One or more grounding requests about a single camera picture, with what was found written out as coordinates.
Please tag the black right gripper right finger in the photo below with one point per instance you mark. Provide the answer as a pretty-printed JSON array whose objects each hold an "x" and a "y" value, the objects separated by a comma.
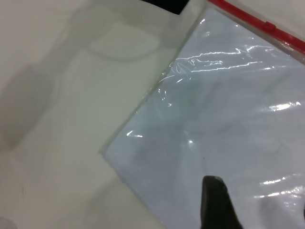
[{"x": 215, "y": 205}]

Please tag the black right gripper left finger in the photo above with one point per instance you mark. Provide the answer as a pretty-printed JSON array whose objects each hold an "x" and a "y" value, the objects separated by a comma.
[{"x": 166, "y": 4}]

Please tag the transparent bag with red zipper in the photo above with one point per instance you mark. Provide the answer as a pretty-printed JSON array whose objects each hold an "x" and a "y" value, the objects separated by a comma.
[{"x": 214, "y": 107}]

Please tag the red zipper slider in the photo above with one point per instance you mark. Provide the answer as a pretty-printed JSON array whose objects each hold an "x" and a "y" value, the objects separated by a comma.
[{"x": 269, "y": 25}]

